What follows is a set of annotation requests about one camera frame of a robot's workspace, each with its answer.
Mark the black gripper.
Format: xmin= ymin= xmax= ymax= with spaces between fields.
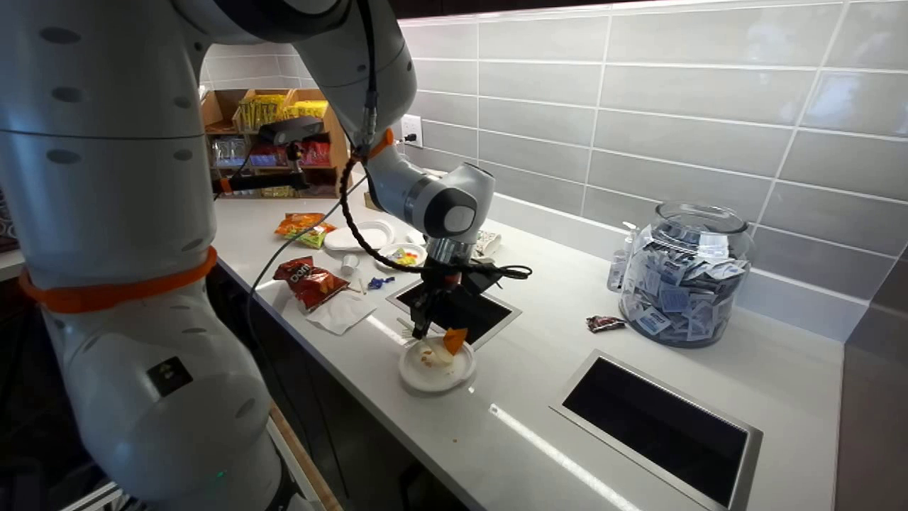
xmin=407 ymin=254 xmax=475 ymax=343

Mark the orange tortilla chip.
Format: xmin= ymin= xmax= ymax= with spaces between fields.
xmin=436 ymin=326 xmax=472 ymax=359

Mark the white paper plate with crumbs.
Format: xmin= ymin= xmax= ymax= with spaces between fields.
xmin=394 ymin=335 xmax=480 ymax=398

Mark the plate with yellow food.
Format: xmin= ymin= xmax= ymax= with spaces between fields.
xmin=387 ymin=242 xmax=431 ymax=275

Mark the empty white plate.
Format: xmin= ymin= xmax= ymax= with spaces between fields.
xmin=321 ymin=218 xmax=397 ymax=258

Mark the white paper napkin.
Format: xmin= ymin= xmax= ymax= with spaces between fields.
xmin=302 ymin=288 xmax=392 ymax=340

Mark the crushed patterned paper cup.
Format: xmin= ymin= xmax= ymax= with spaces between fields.
xmin=471 ymin=224 xmax=505 ymax=262

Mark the red chip bag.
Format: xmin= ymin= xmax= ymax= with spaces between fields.
xmin=272 ymin=254 xmax=350 ymax=312

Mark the orange snack bag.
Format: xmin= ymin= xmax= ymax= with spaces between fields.
xmin=272 ymin=211 xmax=341 ymax=254

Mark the small brown candy wrapper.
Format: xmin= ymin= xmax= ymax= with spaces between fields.
xmin=583 ymin=312 xmax=629 ymax=337

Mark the wooden drawer edge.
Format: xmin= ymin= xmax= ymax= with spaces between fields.
xmin=257 ymin=391 xmax=345 ymax=511

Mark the small clear sanitizer bottle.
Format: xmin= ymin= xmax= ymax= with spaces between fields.
xmin=604 ymin=221 xmax=637 ymax=295

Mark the wooden condiment organizer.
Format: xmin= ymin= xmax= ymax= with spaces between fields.
xmin=197 ymin=86 xmax=353 ymax=203

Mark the glass jar of packets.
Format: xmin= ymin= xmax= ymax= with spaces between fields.
xmin=619 ymin=198 xmax=753 ymax=350

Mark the dark wooden cabinet panel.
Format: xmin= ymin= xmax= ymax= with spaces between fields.
xmin=833 ymin=248 xmax=908 ymax=511

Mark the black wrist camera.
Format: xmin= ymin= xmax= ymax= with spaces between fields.
xmin=457 ymin=258 xmax=512 ymax=288

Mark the thin black power cord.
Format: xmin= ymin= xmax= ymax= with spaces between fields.
xmin=247 ymin=173 xmax=368 ymax=316

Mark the white wall outlet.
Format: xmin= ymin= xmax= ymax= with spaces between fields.
xmin=397 ymin=112 xmax=424 ymax=147

